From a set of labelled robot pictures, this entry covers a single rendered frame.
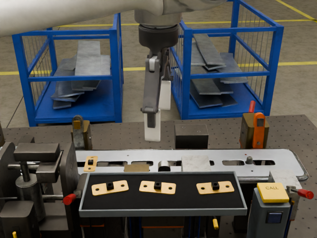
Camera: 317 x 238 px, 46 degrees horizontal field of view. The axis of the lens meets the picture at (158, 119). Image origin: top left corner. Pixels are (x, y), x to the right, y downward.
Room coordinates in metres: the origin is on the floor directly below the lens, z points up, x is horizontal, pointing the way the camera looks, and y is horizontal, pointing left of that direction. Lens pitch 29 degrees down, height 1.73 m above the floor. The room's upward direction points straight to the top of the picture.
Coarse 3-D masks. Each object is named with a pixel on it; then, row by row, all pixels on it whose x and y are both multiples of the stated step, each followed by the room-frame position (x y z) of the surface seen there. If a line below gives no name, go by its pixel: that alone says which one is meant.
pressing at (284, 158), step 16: (80, 160) 1.03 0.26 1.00; (112, 160) 1.03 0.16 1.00; (128, 160) 1.03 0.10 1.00; (144, 160) 1.03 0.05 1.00; (160, 160) 1.03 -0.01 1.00; (176, 160) 1.03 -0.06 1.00; (224, 160) 1.03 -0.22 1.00; (240, 160) 1.03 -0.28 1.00; (256, 160) 1.03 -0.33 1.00; (272, 160) 1.03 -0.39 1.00; (288, 160) 1.03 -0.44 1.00; (240, 176) 0.94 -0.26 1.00; (256, 176) 0.94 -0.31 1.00; (304, 176) 0.94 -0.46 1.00
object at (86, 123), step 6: (84, 120) 1.22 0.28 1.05; (84, 126) 1.18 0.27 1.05; (72, 132) 1.14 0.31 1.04; (84, 132) 1.14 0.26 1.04; (90, 132) 1.21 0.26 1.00; (72, 138) 1.14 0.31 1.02; (84, 138) 1.14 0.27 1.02; (90, 138) 1.18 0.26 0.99; (90, 144) 1.18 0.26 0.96; (78, 162) 1.15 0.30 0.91; (84, 162) 1.15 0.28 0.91
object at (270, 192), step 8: (264, 184) 0.70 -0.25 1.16; (272, 184) 0.70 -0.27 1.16; (280, 184) 0.70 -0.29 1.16; (264, 192) 0.67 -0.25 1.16; (272, 192) 0.67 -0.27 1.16; (280, 192) 0.67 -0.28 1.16; (264, 200) 0.65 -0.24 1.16; (272, 200) 0.65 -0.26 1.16; (280, 200) 0.65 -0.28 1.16; (288, 200) 0.65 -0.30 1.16
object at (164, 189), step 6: (150, 186) 0.69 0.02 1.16; (156, 186) 0.68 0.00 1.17; (162, 186) 0.69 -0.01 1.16; (168, 186) 0.69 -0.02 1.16; (174, 186) 0.69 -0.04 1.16; (150, 192) 0.67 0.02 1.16; (156, 192) 0.67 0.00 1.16; (162, 192) 0.67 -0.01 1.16; (168, 192) 0.67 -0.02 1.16; (174, 192) 0.67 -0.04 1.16
